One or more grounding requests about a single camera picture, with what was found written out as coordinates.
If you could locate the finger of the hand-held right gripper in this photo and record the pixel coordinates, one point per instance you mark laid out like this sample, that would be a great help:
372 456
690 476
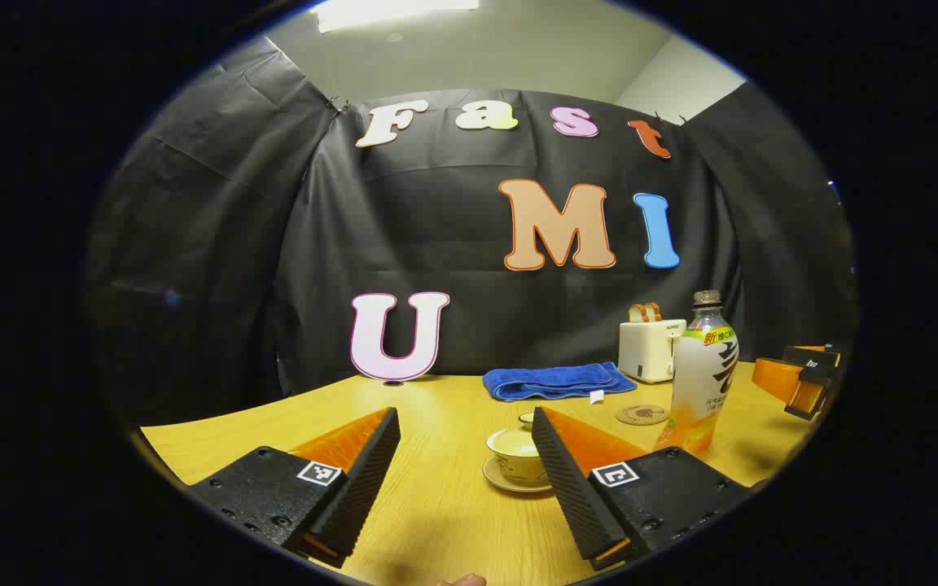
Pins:
813 356
778 379

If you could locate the clear water bottle white label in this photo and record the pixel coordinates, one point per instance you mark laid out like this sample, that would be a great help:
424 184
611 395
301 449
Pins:
701 382

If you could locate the metal binder clip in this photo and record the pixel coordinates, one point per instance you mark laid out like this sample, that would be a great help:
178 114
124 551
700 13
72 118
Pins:
339 104

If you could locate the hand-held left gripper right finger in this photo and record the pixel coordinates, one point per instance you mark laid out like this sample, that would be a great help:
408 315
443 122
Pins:
571 488

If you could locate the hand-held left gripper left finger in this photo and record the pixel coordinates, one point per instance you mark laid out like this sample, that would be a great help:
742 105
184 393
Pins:
363 488

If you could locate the white toaster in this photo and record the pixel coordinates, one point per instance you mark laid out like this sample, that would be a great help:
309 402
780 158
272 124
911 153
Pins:
648 352

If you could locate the folded blue towel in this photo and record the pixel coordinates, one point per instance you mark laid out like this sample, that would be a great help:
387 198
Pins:
554 381

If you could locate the black backdrop cloth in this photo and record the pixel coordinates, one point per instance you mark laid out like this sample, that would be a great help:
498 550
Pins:
453 325

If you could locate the cream teacup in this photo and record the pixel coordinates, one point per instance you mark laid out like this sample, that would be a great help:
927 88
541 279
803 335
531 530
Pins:
518 470

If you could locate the cream saucer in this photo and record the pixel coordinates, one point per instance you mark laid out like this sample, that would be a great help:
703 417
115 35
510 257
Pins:
497 478

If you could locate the round cork coaster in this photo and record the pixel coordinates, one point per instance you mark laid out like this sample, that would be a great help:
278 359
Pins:
642 415

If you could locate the toast bread slice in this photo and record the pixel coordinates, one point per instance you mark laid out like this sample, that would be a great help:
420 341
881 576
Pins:
654 311
638 313

